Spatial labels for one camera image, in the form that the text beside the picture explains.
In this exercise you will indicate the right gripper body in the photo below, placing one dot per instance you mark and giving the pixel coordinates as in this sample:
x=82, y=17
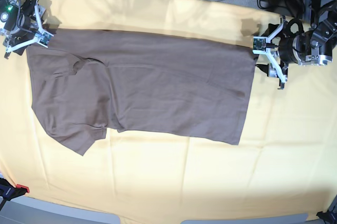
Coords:
x=18, y=36

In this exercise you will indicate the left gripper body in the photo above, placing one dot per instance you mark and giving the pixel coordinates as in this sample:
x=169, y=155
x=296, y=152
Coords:
x=281, y=40

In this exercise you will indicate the brown T-shirt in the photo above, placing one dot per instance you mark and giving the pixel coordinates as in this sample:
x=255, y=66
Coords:
x=88, y=81

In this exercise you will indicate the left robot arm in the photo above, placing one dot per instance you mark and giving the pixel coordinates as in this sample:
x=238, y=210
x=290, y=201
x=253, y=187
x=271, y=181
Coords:
x=313, y=47

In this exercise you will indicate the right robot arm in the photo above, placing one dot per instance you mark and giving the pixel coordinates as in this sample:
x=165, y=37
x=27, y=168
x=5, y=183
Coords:
x=26, y=8

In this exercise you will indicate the yellow tablecloth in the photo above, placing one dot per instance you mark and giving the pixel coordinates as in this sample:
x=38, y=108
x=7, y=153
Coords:
x=285, y=162

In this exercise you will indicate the red black clamp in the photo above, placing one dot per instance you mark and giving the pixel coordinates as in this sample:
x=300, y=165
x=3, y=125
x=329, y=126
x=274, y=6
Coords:
x=9, y=192

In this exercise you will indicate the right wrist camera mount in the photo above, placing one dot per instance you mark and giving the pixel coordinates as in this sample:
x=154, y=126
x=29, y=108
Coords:
x=44, y=35

